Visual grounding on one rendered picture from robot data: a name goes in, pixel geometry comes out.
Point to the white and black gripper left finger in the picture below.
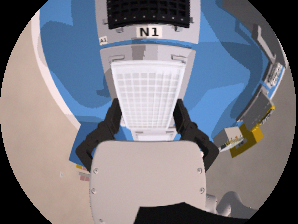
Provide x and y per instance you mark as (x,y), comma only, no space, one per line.
(101,133)

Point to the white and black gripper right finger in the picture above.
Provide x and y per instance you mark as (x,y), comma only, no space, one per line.
(189,131)

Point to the blue bench mat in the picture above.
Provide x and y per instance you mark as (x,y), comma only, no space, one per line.
(228,65)

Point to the blue open-top bin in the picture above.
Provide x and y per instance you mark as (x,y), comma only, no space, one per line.
(83,131)

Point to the yellow open-top bin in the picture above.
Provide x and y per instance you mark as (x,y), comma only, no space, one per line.
(250,139)

